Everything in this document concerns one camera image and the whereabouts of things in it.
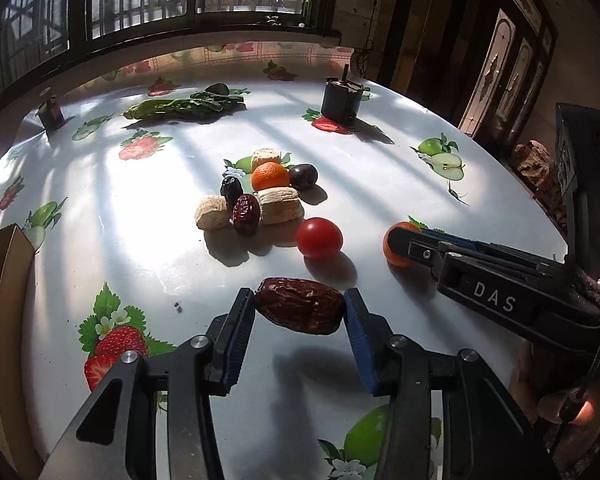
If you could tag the dark brown date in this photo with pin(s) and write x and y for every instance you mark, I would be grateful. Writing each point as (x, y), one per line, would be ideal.
(231, 191)

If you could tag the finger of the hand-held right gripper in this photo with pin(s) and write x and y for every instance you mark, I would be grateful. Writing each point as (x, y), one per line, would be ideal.
(455, 238)
(485, 292)

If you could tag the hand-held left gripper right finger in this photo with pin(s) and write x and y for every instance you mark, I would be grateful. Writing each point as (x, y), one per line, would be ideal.
(360, 347)

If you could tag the dark purple plum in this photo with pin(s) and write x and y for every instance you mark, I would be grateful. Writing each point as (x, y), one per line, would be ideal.
(303, 176)

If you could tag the stained glass wooden door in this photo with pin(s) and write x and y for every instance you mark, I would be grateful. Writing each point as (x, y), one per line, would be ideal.
(510, 55)

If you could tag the green leafy vegetable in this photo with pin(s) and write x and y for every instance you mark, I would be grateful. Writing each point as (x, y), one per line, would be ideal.
(190, 105)

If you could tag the orange tangerine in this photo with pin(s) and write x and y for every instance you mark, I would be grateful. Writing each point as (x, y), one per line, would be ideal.
(270, 177)
(395, 252)

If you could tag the pile of firewood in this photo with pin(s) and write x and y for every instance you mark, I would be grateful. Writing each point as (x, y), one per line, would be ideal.
(537, 170)

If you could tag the red tomato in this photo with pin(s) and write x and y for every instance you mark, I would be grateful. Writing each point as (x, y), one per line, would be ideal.
(320, 238)

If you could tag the person's right hand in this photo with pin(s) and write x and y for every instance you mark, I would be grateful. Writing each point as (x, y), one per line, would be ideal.
(555, 402)

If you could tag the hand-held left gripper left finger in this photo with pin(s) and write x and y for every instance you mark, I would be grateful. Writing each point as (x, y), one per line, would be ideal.
(236, 345)

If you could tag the fruit print tablecloth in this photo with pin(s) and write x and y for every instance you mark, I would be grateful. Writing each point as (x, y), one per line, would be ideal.
(145, 240)

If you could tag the large wrinkled red date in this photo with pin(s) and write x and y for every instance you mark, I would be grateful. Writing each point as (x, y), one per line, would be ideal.
(300, 305)

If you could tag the cardboard box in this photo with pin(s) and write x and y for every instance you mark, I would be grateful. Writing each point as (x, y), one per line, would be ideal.
(10, 270)

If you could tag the small red date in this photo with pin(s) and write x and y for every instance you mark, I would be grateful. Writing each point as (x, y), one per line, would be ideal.
(246, 214)

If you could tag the green bottle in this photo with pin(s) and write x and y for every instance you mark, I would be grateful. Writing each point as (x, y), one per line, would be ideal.
(307, 9)

